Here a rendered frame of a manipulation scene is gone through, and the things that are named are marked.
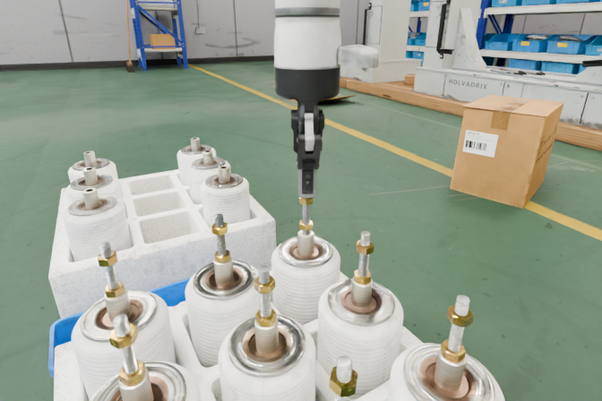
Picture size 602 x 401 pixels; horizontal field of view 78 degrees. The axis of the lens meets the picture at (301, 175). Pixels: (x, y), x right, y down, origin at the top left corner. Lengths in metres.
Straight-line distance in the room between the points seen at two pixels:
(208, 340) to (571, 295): 0.79
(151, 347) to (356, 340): 0.21
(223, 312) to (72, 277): 0.33
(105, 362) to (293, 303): 0.22
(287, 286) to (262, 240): 0.27
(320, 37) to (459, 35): 2.62
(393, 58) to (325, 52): 3.19
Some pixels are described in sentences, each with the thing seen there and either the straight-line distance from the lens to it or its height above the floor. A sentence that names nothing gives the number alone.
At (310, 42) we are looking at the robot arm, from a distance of 0.40.
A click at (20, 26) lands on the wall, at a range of 6.40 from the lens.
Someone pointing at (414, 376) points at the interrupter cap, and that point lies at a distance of 0.39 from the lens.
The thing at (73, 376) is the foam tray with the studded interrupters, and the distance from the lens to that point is 0.53.
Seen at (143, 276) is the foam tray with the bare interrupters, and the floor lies 0.13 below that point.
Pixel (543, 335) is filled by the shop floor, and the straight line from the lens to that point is 0.89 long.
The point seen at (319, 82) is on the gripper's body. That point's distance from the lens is 0.41.
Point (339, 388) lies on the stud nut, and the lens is 0.27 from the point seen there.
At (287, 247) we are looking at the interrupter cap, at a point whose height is 0.25.
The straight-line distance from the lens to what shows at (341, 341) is 0.43.
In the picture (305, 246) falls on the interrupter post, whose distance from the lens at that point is 0.51.
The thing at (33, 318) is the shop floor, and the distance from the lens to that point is 0.96.
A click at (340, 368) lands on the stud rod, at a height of 0.34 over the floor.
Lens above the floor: 0.54
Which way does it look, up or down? 22 degrees down
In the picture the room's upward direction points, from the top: straight up
